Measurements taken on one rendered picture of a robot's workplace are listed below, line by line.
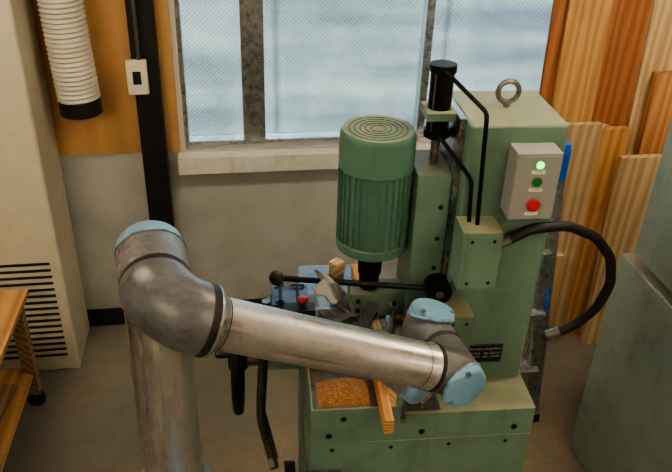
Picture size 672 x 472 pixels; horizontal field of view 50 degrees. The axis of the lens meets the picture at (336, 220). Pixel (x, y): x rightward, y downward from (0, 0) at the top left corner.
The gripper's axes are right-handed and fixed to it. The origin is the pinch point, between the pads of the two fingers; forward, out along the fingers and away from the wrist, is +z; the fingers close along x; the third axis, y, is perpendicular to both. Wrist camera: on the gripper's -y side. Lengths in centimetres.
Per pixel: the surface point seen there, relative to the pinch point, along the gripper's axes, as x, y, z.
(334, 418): 21.9, 4.7, -18.5
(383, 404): 13.5, -0.3, -26.8
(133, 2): -27, -36, 135
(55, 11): -22, -11, 143
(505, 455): 37, -38, -45
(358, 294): 4.7, -16.1, -2.1
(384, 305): 7.1, -21.6, -7.0
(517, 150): -44, -25, -25
